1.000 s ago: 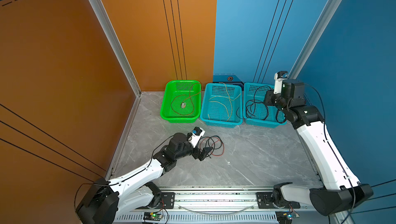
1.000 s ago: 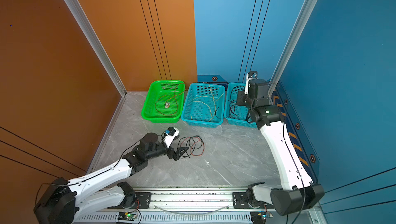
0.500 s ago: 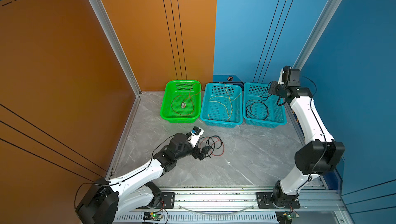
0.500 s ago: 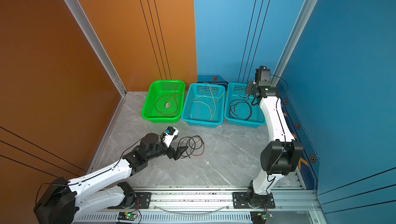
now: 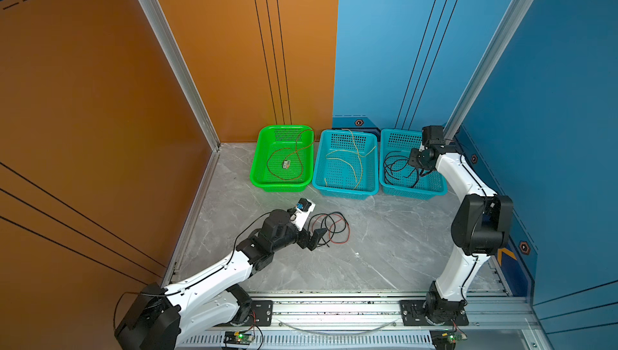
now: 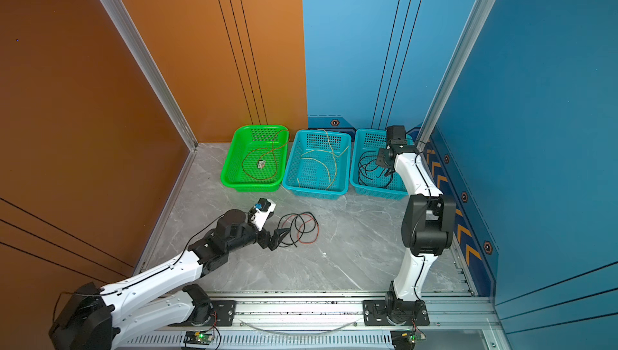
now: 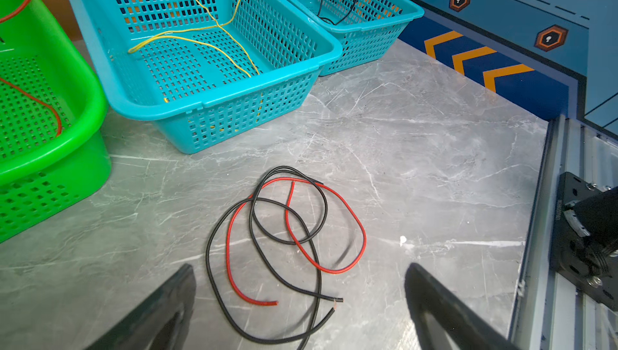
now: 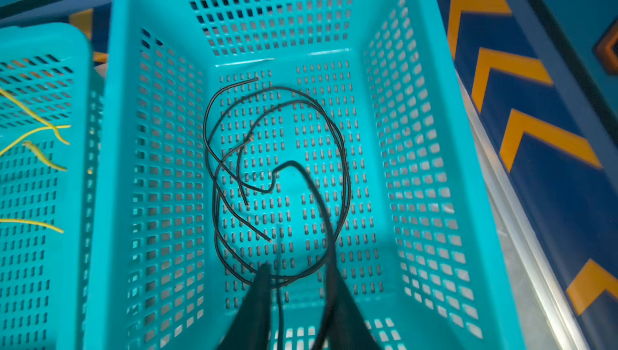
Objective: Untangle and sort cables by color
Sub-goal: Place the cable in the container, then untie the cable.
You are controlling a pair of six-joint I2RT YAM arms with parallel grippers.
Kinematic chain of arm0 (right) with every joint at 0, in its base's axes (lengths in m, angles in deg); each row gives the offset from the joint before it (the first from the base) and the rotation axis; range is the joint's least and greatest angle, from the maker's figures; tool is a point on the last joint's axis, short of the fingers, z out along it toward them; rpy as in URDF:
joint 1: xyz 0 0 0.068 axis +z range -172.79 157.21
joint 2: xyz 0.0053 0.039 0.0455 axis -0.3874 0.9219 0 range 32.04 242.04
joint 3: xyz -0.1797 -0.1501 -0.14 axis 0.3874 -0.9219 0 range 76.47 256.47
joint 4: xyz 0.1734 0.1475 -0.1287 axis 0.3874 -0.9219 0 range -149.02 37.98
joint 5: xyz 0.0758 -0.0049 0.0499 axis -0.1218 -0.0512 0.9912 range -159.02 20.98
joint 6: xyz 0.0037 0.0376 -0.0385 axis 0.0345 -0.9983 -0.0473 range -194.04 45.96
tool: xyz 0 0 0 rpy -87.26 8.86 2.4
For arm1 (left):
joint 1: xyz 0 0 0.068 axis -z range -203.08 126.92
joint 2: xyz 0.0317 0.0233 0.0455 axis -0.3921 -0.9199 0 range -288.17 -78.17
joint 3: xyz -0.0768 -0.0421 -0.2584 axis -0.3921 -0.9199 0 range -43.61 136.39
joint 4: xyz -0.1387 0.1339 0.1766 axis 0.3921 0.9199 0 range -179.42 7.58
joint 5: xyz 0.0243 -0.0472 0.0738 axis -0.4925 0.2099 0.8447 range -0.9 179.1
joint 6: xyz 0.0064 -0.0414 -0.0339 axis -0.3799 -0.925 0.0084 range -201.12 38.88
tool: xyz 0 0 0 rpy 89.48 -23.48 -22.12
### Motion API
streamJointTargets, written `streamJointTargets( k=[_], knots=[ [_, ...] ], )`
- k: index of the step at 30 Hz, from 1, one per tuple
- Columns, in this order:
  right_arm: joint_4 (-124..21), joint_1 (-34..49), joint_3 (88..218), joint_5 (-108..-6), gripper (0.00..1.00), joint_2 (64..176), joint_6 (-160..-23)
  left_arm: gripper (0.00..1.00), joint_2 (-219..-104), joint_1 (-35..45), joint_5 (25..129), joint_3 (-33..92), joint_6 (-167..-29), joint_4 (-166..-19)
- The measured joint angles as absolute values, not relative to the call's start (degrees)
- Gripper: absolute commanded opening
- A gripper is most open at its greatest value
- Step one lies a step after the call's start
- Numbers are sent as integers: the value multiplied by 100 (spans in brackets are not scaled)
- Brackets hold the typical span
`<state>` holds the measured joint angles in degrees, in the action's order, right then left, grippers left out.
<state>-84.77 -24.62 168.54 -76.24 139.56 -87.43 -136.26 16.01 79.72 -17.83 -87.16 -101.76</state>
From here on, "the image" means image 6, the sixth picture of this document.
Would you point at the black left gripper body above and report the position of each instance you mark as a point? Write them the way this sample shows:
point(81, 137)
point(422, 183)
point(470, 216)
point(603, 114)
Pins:
point(263, 238)

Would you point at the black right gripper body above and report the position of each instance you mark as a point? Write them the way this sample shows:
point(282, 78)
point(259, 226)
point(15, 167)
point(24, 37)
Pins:
point(382, 158)

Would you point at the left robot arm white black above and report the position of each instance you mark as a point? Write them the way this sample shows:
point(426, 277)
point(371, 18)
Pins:
point(106, 317)

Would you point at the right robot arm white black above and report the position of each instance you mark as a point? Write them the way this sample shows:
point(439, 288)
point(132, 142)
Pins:
point(427, 227)

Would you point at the right teal plastic basket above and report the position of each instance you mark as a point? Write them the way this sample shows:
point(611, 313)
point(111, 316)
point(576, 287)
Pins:
point(366, 177)

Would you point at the teal plastic basket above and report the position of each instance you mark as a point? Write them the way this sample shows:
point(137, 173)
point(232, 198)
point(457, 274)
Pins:
point(319, 164)
point(366, 177)

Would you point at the middle teal plastic basket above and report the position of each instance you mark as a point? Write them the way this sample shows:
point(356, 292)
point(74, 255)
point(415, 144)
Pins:
point(319, 164)

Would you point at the green plastic basket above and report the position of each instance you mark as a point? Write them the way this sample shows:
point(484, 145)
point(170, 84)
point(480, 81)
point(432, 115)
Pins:
point(249, 145)

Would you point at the left green circuit board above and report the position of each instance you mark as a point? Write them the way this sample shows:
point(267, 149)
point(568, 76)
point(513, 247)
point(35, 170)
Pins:
point(196, 339)

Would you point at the green circuit board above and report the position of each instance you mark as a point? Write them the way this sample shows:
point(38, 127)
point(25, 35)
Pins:
point(406, 340)
point(196, 339)

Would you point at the right green circuit board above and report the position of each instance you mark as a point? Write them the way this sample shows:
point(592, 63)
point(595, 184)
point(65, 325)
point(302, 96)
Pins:
point(406, 340)

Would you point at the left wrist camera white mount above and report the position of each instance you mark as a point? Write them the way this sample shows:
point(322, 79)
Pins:
point(261, 212)

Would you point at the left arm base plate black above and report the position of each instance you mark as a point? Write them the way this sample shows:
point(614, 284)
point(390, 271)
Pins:
point(221, 313)

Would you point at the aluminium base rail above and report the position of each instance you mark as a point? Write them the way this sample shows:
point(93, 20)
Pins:
point(334, 320)

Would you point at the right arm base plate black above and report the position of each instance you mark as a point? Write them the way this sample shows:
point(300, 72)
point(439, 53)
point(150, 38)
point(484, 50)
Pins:
point(378, 312)

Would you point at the aluminium corner frame post right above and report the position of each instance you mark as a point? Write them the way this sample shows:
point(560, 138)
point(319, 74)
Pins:
point(467, 40)

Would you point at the aluminium corner frame post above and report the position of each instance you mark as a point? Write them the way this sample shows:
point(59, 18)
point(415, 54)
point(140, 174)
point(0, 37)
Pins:
point(467, 40)
point(133, 40)

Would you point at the aluminium corner frame post left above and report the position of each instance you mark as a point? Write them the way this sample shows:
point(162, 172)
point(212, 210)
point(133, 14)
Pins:
point(133, 40)

